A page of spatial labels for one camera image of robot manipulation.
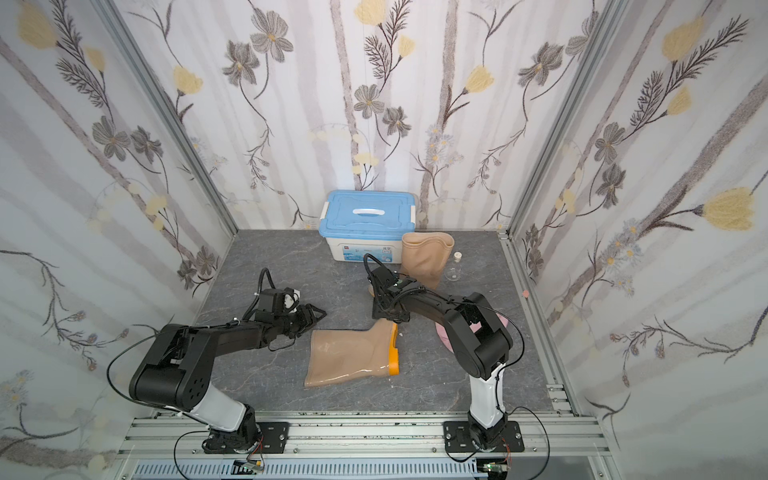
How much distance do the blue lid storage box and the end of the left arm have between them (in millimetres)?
265

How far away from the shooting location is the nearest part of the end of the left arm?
81cm

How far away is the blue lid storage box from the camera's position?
100 cm
